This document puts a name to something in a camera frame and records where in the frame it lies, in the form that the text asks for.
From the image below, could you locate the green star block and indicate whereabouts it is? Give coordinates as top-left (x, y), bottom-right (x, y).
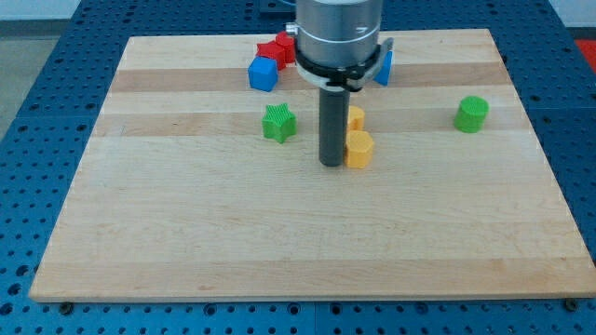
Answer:
top-left (262, 103), bottom-right (297, 143)

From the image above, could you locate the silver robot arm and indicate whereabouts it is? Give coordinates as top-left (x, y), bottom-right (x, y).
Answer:
top-left (285, 0), bottom-right (394, 92)

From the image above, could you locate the red star block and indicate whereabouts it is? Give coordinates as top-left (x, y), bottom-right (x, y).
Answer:
top-left (256, 41), bottom-right (286, 71)

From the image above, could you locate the yellow hexagon block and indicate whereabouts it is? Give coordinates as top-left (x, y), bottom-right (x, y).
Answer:
top-left (345, 130), bottom-right (374, 168)

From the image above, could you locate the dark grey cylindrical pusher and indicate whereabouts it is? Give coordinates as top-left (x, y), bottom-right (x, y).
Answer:
top-left (318, 88), bottom-right (350, 167)

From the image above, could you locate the yellow block behind pusher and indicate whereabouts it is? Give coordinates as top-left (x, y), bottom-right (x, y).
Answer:
top-left (347, 105), bottom-right (365, 131)

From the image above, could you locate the blue cube block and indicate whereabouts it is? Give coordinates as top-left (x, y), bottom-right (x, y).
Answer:
top-left (248, 57), bottom-right (278, 92)

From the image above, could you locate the wooden board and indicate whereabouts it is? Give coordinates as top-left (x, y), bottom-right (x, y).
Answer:
top-left (29, 29), bottom-right (595, 302)

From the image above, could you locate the blue triangular block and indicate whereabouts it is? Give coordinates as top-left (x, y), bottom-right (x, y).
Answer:
top-left (373, 51), bottom-right (393, 86)

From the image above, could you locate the red cylinder block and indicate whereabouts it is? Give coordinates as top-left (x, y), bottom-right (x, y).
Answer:
top-left (275, 32), bottom-right (295, 63)

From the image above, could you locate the green cylinder block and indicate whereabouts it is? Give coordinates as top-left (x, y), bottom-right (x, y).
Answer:
top-left (454, 96), bottom-right (490, 133)

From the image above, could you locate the blue perforated table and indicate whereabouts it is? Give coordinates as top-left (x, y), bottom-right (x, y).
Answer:
top-left (1, 0), bottom-right (595, 334)

